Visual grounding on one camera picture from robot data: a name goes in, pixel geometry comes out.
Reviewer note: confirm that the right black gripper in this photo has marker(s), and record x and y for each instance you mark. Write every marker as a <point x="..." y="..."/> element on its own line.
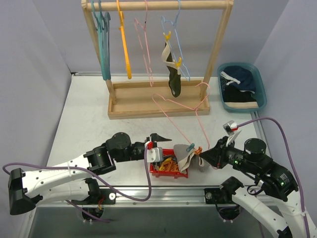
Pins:
<point x="220" y="152"/>

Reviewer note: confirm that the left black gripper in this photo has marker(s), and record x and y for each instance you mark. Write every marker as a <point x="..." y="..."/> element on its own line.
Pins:
<point x="150" y="138"/>

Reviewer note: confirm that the orange clip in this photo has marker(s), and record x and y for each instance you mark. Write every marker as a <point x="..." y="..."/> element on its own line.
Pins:
<point x="198" y="151"/>

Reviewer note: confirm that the teal clip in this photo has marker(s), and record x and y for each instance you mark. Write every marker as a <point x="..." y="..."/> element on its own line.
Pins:
<point x="190" y="147"/>

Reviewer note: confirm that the grey underwear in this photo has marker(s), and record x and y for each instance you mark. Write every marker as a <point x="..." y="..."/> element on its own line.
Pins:
<point x="189" y="159"/>

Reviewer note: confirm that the pink wire hanger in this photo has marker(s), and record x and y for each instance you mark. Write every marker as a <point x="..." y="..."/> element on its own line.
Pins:
<point x="145" y="47"/>
<point x="185" y="109"/>

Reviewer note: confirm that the navy blue underwear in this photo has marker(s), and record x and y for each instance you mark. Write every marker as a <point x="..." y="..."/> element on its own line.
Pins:
<point x="238" y="77"/>

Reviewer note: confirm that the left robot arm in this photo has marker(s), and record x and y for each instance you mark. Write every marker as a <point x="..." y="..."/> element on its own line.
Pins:
<point x="77" y="179"/>

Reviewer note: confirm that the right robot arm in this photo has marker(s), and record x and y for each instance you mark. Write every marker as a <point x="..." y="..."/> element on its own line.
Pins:
<point x="277" y="205"/>

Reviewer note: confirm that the wooden hanger rack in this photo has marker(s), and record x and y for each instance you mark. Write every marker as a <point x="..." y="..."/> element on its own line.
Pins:
<point x="128" y="100"/>

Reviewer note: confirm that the black underwear in basin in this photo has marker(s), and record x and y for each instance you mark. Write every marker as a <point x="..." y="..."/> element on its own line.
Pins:
<point x="234" y="98"/>

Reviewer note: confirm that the dark olive underwear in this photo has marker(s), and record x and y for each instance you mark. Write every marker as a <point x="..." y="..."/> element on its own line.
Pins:
<point x="174" y="71"/>

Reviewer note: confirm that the teal plastic hanger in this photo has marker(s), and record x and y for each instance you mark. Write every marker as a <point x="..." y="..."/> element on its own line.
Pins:
<point x="102" y="49"/>

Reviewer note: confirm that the orange plastic hanger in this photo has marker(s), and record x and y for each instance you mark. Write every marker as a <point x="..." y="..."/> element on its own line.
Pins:
<point x="125" y="50"/>

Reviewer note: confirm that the red plastic bin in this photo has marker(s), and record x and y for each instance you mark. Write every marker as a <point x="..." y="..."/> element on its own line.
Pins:
<point x="154" y="168"/>

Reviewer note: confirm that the pile of coloured clips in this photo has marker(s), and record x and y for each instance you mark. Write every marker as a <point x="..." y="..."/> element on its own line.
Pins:
<point x="170" y="164"/>

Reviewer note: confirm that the lower yellow clip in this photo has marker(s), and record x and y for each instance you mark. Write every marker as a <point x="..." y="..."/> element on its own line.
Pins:
<point x="178" y="63"/>

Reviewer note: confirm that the yellow clip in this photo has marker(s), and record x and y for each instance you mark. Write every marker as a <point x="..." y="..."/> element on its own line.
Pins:
<point x="178" y="63"/>
<point x="167" y="36"/>

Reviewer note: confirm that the teal plastic basin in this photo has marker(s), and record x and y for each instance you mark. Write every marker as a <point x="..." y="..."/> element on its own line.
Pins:
<point x="259" y="95"/>

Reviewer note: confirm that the upper yellow clip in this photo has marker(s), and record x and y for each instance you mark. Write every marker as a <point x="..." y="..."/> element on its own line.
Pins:
<point x="167" y="36"/>

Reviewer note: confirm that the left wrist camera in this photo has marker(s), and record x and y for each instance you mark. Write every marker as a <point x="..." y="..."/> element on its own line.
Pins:
<point x="153" y="154"/>

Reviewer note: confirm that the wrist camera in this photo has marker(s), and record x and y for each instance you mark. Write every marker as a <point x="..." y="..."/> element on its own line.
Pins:
<point x="232" y="130"/>
<point x="153" y="154"/>

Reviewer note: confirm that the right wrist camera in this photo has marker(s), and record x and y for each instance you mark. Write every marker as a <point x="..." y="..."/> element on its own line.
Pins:
<point x="232" y="130"/>

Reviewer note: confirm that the aluminium rail base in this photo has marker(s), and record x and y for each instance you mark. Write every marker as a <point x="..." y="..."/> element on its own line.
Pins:
<point x="158" y="196"/>

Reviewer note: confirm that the light blue wire hanger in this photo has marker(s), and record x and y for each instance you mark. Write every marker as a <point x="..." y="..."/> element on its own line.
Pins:
<point x="183" y="69"/>

